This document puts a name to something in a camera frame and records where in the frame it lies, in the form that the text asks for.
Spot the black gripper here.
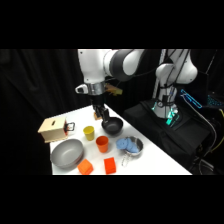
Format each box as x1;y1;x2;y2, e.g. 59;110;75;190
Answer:
89;93;111;122

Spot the red cube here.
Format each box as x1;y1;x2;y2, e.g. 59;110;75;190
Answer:
103;157;117;175

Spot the black bowl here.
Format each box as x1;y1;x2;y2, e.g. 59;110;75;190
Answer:
100;116;125;137

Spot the large gray bowl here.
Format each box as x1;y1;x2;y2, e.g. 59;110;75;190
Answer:
50;138;85;170

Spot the orange cube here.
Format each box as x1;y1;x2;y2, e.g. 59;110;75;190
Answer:
77;158;94;176

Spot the yellow cup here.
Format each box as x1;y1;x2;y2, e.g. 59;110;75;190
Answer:
82;125;96;142

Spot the orange cup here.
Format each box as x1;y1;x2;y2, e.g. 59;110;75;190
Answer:
95;135;110;154

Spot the black clip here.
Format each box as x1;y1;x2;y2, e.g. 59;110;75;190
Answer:
65;121;76;133

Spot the blue cloth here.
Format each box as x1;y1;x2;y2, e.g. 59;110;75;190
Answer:
115;137;140;154

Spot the wooden box with slot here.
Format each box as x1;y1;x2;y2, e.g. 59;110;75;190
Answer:
37;117;69;144

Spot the black curtain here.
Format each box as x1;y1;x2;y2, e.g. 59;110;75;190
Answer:
0;49;224;176

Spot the black robot stand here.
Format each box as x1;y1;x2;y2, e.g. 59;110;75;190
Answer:
122;99;216;169

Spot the blue-lit device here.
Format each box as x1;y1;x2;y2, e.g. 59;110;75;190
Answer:
179;88;224;110

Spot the metal pot with handle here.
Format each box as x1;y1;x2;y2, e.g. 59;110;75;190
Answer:
119;135;145;168

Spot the black cable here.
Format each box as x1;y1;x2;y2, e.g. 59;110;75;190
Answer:
185;98;218;158

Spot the yellow cable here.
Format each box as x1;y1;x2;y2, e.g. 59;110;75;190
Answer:
211;109;224;153

